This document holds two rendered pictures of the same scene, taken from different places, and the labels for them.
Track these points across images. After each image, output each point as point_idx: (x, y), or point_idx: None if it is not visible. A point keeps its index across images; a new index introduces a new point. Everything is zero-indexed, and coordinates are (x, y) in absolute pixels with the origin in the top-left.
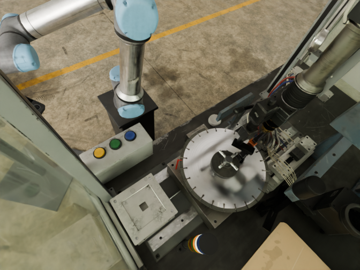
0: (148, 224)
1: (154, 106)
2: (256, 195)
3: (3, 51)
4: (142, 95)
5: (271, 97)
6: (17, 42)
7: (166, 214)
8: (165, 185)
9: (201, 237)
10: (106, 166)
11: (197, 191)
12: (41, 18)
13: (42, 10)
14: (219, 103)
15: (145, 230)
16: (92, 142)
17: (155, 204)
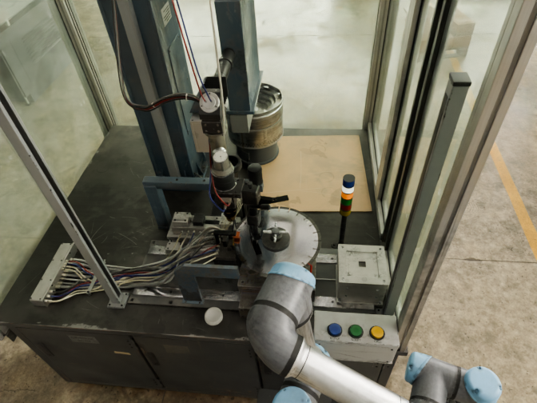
0: (366, 251)
1: (263, 393)
2: (276, 209)
3: (439, 365)
4: None
5: (248, 184)
6: (421, 379)
7: (348, 248)
8: (324, 292)
9: (351, 181)
10: (376, 314)
11: (316, 237)
12: (383, 386)
13: (379, 388)
14: (181, 333)
15: (370, 249)
16: None
17: (352, 259)
